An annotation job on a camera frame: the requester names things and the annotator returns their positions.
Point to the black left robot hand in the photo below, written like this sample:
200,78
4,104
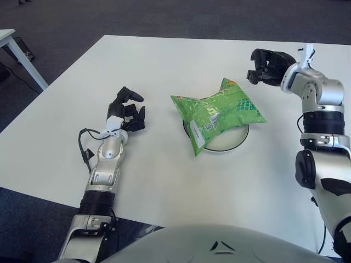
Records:
113,109

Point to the white plate with black rim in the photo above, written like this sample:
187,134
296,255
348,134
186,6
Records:
227,139

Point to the grey robot torso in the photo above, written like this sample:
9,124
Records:
219,241

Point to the green snack bag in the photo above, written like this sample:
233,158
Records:
219,112

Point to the black box under side table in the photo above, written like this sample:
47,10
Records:
26,48

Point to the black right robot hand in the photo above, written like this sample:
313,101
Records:
277,68

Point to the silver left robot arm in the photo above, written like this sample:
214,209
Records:
111,153

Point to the white table leg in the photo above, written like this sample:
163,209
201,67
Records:
24,57

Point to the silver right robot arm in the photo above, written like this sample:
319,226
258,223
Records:
329,90

